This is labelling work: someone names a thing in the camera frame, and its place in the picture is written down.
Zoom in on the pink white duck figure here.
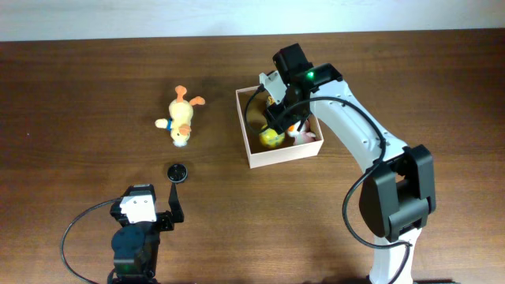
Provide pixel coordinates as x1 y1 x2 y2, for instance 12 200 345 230
286 121 316 146

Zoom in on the yellow round toy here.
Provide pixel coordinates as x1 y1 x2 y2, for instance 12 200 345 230
259 128 286 149

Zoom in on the pink cardboard box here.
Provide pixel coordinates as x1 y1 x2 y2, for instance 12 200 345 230
235 86 324 169

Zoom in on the yellow plush duck toy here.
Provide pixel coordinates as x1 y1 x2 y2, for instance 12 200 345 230
155 85 205 148

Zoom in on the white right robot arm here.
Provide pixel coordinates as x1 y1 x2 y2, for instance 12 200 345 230
260 43 436 283

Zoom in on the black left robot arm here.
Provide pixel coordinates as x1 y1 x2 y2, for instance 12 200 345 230
107 183 185 284

